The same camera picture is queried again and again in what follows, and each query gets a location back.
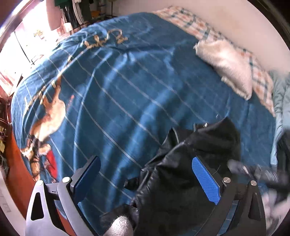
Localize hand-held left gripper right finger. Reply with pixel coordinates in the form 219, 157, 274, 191
191, 156, 266, 236

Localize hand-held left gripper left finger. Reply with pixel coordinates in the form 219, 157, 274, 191
25, 155, 101, 236

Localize blue striped bed sheet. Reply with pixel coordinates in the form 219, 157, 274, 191
10, 12, 277, 236

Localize black leather jacket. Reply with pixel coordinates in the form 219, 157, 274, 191
100, 117, 242, 236

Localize white fluffy folded garment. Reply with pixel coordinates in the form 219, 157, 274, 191
194, 39, 254, 101

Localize rack of hanging clothes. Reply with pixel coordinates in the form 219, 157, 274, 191
46, 0, 118, 30

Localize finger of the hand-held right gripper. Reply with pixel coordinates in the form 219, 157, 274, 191
227, 159, 257, 177

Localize light blue duvet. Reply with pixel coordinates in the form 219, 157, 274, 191
268, 70, 290, 166

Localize plaid checkered pillow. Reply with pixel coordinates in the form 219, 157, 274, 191
152, 6, 276, 117

